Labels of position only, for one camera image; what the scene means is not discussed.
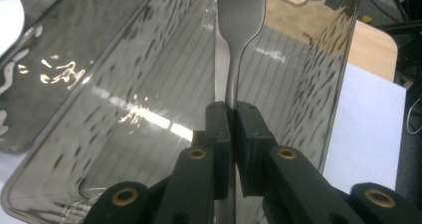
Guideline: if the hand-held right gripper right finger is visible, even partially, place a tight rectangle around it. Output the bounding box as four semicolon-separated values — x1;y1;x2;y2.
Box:
236;102;366;224

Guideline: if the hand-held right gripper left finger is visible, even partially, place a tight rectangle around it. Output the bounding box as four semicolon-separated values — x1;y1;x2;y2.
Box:
155;101;232;224

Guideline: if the smoky clear plastic bin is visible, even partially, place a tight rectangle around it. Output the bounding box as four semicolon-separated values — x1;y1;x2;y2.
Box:
0;0;362;224
0;0;160;155

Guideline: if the steel fork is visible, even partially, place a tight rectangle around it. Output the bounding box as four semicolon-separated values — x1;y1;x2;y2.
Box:
214;0;268;224

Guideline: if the white ceramic spoon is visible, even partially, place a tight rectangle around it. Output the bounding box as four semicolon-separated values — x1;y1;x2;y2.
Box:
0;0;26;58

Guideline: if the black metal stand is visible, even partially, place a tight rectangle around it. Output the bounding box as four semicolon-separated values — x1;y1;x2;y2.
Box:
377;18;422;86

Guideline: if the thin white cable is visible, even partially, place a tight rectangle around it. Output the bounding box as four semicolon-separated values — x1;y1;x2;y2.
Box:
406;96;422;135

